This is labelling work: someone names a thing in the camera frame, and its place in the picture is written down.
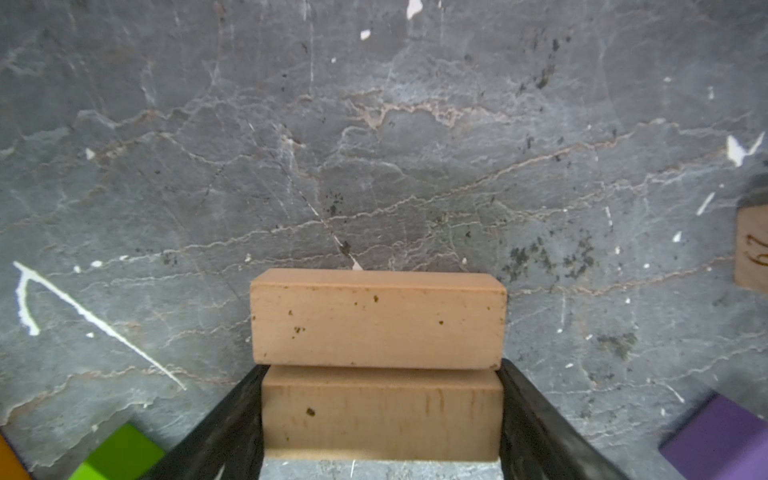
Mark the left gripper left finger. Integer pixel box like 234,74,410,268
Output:
141,365,269,480

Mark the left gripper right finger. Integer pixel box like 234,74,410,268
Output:
497,358,627,480

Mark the green block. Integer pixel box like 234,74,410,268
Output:
69,423,165,480

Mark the natural wood block 31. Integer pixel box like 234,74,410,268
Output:
262,366,503,462

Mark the natural wood block 58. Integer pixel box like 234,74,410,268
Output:
250,268,507,370

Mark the natural wood block 29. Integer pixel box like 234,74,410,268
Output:
734,205,768,295

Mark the purple cube block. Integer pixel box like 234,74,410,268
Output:
659,394,767,480

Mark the orange yellow block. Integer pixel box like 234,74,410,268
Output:
0,435,31,480

